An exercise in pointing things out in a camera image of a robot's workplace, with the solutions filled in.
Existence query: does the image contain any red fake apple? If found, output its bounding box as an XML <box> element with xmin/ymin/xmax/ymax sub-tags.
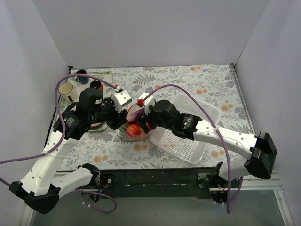
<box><xmin>126</xmin><ymin>124</ymin><xmax>143</xmax><ymax>139</ymax></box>

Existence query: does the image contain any clear zip top bag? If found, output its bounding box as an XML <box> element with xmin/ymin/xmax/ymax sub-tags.
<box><xmin>119</xmin><ymin>104</ymin><xmax>152</xmax><ymax>141</ymax></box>

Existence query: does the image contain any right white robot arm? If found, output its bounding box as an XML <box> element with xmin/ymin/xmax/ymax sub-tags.
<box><xmin>136</xmin><ymin>99</ymin><xmax>277</xmax><ymax>187</ymax></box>

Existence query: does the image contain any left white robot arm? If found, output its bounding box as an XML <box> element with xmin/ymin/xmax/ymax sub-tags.
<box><xmin>9</xmin><ymin>88</ymin><xmax>131</xmax><ymax>214</ymax></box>

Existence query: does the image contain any brown orange small cup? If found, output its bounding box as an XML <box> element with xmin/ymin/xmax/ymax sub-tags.
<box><xmin>90</xmin><ymin>80</ymin><xmax>103</xmax><ymax>91</ymax></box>

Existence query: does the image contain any leaf patterned serving tray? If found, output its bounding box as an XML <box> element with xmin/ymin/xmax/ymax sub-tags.
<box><xmin>59</xmin><ymin>70</ymin><xmax>113</xmax><ymax>131</ymax></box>

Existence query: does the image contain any dark blue mug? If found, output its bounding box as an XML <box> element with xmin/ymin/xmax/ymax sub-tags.
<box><xmin>75</xmin><ymin>69</ymin><xmax>89</xmax><ymax>84</ymax></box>

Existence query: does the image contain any red rimmed plate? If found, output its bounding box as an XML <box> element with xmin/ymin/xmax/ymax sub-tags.
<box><xmin>90</xmin><ymin>122</ymin><xmax>103</xmax><ymax>129</ymax></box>

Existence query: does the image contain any cream enamel mug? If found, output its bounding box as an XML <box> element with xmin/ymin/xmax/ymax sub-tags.
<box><xmin>58</xmin><ymin>82</ymin><xmax>79</xmax><ymax>102</ymax></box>

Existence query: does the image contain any white perforated plastic basket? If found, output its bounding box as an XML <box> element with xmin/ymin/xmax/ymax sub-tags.
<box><xmin>150</xmin><ymin>93</ymin><xmax>209</xmax><ymax>164</ymax></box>

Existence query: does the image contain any floral patterned tablecloth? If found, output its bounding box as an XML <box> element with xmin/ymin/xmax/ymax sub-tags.
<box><xmin>59</xmin><ymin>65</ymin><xmax>253</xmax><ymax>171</ymax></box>

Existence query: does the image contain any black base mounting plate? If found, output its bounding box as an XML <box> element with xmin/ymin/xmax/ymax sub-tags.
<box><xmin>83</xmin><ymin>167</ymin><xmax>228</xmax><ymax>198</ymax></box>

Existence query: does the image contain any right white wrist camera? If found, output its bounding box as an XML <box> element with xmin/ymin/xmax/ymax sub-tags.
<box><xmin>137</xmin><ymin>92</ymin><xmax>155</xmax><ymax>114</ymax></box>

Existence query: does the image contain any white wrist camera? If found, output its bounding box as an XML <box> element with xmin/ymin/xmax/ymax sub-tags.
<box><xmin>111</xmin><ymin>85</ymin><xmax>132</xmax><ymax>113</ymax></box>
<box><xmin>137</xmin><ymin>92</ymin><xmax>155</xmax><ymax>114</ymax></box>

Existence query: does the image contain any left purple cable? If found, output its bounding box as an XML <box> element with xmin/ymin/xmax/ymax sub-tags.
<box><xmin>0</xmin><ymin>73</ymin><xmax>122</xmax><ymax>214</ymax></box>

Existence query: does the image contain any purple cable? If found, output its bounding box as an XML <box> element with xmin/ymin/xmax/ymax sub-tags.
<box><xmin>143</xmin><ymin>84</ymin><xmax>244</xmax><ymax>214</ymax></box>
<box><xmin>0</xmin><ymin>73</ymin><xmax>122</xmax><ymax>214</ymax></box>

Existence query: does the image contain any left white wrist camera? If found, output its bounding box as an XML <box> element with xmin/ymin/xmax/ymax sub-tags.
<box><xmin>111</xmin><ymin>85</ymin><xmax>132</xmax><ymax>113</ymax></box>

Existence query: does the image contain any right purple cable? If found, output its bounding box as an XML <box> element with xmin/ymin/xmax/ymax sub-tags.
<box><xmin>143</xmin><ymin>84</ymin><xmax>244</xmax><ymax>214</ymax></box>

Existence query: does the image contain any aluminium frame rail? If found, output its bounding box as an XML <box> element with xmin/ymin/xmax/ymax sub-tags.
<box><xmin>27</xmin><ymin>171</ymin><xmax>283</xmax><ymax>191</ymax></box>

